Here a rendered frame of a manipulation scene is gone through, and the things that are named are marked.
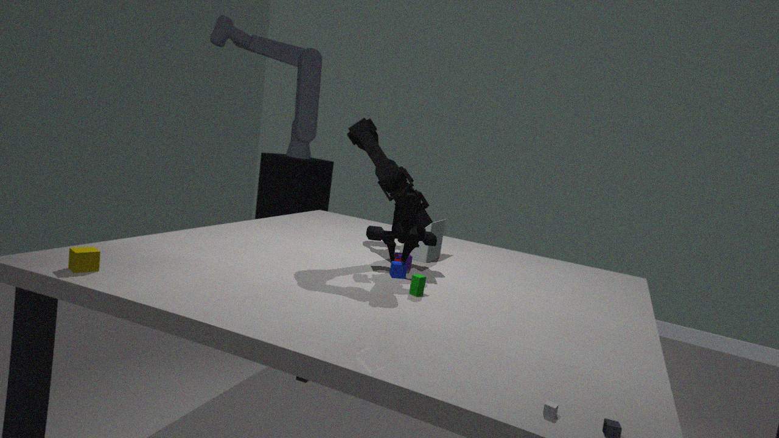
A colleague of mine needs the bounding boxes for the green block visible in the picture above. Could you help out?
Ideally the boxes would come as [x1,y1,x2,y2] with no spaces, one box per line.
[409,285,424,297]
[411,274,426,287]

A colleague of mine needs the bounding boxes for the blue block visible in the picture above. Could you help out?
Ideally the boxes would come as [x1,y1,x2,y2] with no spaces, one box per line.
[389,261,407,279]

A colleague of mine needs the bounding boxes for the purple block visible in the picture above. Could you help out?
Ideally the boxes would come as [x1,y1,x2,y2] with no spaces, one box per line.
[394,252,413,270]

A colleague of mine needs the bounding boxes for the yellow cube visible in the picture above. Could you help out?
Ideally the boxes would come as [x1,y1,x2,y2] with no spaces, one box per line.
[68,247,100,273]

